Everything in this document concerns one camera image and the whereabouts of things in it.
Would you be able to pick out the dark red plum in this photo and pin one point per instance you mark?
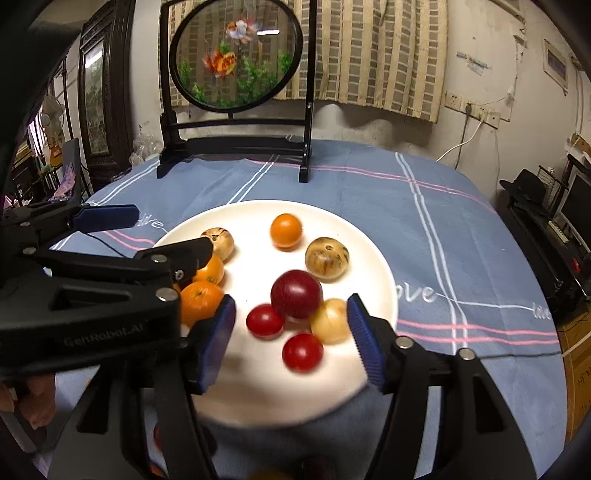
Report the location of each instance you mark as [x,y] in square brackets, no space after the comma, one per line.
[296,294]

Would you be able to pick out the large orange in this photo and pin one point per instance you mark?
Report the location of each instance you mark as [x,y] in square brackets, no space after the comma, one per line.
[199,302]

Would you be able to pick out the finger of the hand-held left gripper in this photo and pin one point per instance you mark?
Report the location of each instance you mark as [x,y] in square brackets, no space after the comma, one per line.
[106,218]
[138,265]

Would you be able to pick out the purple cloth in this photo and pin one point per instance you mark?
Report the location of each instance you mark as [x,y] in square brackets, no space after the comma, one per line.
[67,181]

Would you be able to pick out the black desk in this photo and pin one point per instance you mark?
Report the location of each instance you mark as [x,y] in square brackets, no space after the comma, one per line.
[540,249]

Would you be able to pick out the red tomato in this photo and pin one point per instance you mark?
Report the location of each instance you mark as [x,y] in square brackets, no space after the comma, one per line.
[302,352]
[264,321]

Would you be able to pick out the small orange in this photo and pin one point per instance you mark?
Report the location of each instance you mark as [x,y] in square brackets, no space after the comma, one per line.
[211,271]
[286,230]

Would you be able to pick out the pale yellow round fruit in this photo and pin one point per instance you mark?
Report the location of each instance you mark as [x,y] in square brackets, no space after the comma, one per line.
[331,321]

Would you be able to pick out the black hat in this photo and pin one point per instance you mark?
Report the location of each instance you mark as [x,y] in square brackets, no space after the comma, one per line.
[526,187]

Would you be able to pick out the tan striped round fruit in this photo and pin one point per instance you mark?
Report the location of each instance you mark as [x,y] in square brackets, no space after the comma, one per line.
[327,257]
[221,241]

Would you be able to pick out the person's left hand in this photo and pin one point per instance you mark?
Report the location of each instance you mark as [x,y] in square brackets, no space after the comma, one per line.
[39,399]

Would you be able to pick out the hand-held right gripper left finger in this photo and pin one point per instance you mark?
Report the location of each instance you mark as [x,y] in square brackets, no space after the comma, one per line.
[216,341]

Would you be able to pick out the dark wooden framed painting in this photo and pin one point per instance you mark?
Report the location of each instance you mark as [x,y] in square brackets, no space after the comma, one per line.
[94,110]

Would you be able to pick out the clear plastic bag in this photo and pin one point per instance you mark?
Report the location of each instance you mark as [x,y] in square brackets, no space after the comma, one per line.
[143,147]

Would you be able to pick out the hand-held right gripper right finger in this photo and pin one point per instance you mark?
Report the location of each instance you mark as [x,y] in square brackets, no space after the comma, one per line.
[364,339]

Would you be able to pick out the white electric fan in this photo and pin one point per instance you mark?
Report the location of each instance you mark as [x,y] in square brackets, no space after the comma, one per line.
[54,110]

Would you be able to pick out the beige checked curtain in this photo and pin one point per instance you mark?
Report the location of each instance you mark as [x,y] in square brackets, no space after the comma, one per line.
[378,55]

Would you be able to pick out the blue striped tablecloth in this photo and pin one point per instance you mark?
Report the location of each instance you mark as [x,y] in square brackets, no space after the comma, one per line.
[438,258]

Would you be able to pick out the round goldfish screen on stand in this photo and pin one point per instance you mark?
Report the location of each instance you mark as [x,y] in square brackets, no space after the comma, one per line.
[240,55]

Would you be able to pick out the white oval plate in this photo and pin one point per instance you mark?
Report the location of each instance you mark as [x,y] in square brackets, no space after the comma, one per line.
[258,392]

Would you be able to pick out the white wall socket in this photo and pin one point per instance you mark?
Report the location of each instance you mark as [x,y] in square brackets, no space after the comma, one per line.
[454,100]

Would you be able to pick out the computer monitor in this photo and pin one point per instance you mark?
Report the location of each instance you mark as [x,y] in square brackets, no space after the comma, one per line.
[577,203]

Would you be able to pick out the grey board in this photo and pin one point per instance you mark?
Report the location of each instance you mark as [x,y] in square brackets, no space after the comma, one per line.
[74,161]

